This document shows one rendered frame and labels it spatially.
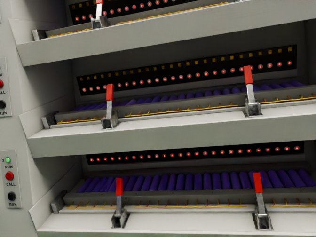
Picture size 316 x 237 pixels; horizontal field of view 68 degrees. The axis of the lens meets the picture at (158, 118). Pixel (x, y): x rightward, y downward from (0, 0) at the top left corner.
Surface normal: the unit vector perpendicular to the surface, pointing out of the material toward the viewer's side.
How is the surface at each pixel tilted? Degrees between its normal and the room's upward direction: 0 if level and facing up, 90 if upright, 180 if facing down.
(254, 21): 107
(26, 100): 90
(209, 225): 17
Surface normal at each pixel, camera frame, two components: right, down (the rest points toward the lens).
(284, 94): -0.18, 0.33
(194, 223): -0.15, -0.94
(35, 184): 0.97, -0.09
